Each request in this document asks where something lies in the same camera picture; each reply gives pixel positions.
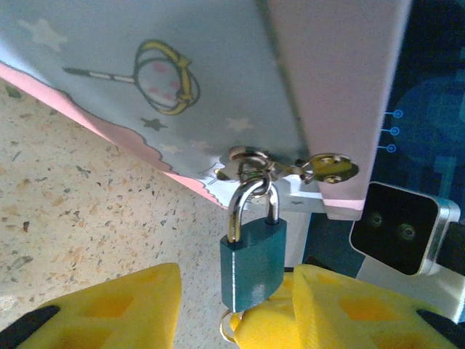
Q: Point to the small teal padlock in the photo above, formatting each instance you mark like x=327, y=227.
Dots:
x=254, y=254

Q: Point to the black and silver camera module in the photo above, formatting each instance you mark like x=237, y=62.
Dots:
x=396, y=232

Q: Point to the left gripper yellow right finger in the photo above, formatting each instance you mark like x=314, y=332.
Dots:
x=348, y=316

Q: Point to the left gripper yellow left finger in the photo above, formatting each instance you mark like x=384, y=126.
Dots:
x=120, y=312

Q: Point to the pastel cartoon tin box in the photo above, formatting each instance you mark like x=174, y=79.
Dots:
x=236, y=72

